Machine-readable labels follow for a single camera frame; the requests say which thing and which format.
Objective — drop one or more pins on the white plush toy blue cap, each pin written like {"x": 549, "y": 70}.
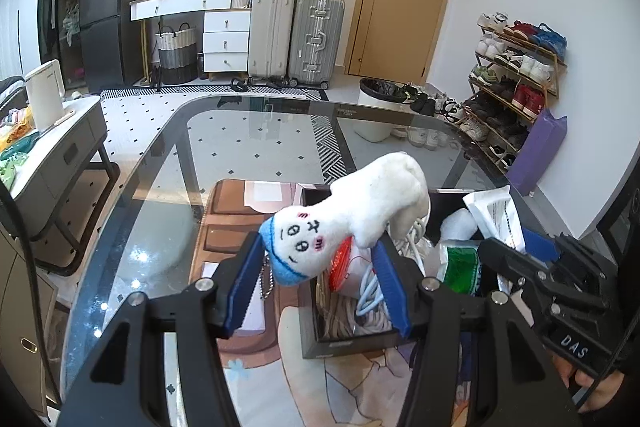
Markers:
{"x": 387, "y": 195}

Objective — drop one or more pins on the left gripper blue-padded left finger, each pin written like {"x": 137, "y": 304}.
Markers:
{"x": 122, "y": 382}

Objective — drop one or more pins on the silver aluminium suitcase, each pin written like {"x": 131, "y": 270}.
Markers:
{"x": 315, "y": 37}

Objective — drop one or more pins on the red and white plastic bag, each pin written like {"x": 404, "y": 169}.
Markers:
{"x": 348, "y": 268}

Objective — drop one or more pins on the anime print table mat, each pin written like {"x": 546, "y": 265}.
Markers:
{"x": 282, "y": 368}

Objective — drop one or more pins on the white desk with drawers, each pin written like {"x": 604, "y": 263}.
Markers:
{"x": 226, "y": 28}

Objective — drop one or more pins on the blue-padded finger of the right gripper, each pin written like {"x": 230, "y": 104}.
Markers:
{"x": 560, "y": 251}
{"x": 525, "y": 270}

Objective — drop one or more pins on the white printed foil pouch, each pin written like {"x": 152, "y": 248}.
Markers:
{"x": 495, "y": 214}

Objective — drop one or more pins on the purple paper bag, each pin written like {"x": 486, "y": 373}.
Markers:
{"x": 543, "y": 142}

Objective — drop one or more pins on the white suitcase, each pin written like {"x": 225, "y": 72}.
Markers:
{"x": 270, "y": 34}

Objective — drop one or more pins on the white electric kettle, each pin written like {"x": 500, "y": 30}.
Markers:
{"x": 45, "y": 90}

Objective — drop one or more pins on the person's right hand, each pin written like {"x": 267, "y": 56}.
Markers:
{"x": 600, "y": 396}

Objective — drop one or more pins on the white foam block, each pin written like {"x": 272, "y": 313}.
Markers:
{"x": 459, "y": 226}

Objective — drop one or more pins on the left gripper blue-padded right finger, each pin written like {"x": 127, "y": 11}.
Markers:
{"x": 514, "y": 382}

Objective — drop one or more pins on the wooden shoe rack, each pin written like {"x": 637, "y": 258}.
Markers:
{"x": 516, "y": 76}

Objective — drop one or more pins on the grey woven laundry basket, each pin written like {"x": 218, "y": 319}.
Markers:
{"x": 177, "y": 53}

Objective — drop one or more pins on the grey side cabinet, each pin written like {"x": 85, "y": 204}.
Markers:
{"x": 52, "y": 168}

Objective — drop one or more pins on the white trash bin black liner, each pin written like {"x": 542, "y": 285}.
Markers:
{"x": 383, "y": 95}

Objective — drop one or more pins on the black cardboard box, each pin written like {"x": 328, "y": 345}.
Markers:
{"x": 333, "y": 325}

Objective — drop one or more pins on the black refrigerator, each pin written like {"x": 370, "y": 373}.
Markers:
{"x": 110, "y": 44}

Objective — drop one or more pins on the green and white packet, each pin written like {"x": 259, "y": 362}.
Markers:
{"x": 460, "y": 268}

